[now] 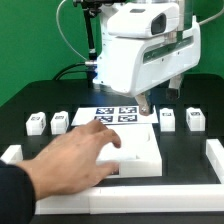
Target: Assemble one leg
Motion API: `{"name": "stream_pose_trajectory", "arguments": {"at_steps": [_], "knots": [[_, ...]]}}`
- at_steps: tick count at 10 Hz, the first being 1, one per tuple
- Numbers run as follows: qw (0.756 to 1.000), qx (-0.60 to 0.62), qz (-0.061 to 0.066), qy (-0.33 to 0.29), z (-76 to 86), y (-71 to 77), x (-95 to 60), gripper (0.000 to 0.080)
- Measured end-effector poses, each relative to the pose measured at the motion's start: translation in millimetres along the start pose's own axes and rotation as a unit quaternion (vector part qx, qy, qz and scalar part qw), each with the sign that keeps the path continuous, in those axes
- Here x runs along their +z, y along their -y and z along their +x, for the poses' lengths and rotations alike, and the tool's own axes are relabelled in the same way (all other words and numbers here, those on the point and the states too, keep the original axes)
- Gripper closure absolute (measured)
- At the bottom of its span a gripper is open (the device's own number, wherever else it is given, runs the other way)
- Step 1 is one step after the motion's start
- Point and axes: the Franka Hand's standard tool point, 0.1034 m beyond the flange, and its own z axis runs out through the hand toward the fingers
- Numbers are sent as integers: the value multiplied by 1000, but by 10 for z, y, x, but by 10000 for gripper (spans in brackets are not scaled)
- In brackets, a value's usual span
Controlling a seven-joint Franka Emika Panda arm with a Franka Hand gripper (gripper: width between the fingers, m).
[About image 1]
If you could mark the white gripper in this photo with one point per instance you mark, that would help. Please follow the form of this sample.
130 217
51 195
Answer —
130 67

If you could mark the white square tabletop part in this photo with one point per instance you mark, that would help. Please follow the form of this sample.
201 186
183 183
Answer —
139 154

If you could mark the dark sleeved forearm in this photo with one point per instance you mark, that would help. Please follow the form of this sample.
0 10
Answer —
17 196

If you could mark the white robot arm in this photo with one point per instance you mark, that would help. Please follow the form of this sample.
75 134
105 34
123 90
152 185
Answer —
145 19

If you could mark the bare human hand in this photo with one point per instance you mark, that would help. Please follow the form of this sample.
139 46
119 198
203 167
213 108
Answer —
68 164

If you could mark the white fiducial marker sheet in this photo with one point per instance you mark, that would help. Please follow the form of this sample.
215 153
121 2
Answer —
113 115

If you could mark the white left barrier block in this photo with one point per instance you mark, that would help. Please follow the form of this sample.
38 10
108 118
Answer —
12 155

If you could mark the white right barrier rail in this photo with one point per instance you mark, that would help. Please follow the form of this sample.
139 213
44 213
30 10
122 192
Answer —
215 155

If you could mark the white barrier rail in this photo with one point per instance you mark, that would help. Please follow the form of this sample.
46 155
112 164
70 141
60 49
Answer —
137 199
215 155

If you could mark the white front barrier rail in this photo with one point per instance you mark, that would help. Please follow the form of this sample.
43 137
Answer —
137 199

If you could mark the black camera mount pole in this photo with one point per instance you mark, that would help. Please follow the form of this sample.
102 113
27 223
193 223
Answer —
89 13

